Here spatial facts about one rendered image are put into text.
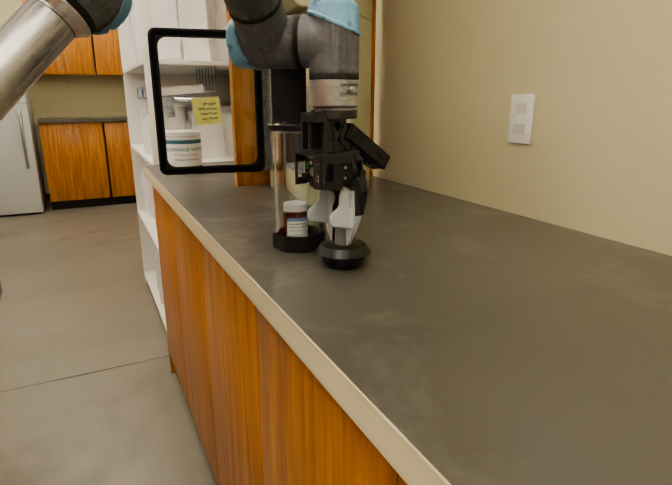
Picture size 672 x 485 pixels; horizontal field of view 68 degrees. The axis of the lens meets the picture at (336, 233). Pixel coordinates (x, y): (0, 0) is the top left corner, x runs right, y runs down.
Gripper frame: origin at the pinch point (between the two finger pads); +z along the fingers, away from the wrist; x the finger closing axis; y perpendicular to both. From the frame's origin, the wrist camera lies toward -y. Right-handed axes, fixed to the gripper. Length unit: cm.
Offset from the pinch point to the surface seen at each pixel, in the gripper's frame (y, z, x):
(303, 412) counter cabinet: 16.0, 21.7, 9.2
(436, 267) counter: -10.2, 5.2, 11.5
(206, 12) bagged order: -62, -58, -159
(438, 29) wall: -68, -40, -36
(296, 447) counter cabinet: 15.2, 29.8, 6.3
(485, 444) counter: 21.9, 5.2, 41.1
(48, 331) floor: 7, 99, -225
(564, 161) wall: -56, -8, 10
